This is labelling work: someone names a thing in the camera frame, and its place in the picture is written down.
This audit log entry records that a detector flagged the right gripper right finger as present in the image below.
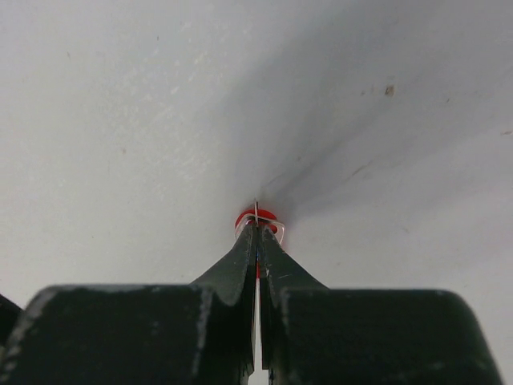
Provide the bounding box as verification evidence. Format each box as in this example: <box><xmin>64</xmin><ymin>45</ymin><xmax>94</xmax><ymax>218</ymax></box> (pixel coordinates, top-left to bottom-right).
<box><xmin>258</xmin><ymin>229</ymin><xmax>503</xmax><ymax>384</ymax></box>

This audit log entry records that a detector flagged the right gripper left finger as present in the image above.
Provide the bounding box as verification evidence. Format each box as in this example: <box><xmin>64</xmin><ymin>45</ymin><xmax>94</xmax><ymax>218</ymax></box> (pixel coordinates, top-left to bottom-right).
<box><xmin>1</xmin><ymin>225</ymin><xmax>257</xmax><ymax>384</ymax></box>

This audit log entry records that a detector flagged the red key tag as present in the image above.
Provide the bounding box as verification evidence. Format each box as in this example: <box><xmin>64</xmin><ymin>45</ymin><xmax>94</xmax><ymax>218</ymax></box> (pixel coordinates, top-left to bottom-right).
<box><xmin>234</xmin><ymin>208</ymin><xmax>285</xmax><ymax>245</ymax></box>

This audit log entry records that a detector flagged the silver key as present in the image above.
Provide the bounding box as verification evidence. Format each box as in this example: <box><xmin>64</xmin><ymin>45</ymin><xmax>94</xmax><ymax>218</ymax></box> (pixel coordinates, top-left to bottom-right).
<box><xmin>253</xmin><ymin>198</ymin><xmax>259</xmax><ymax>227</ymax></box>

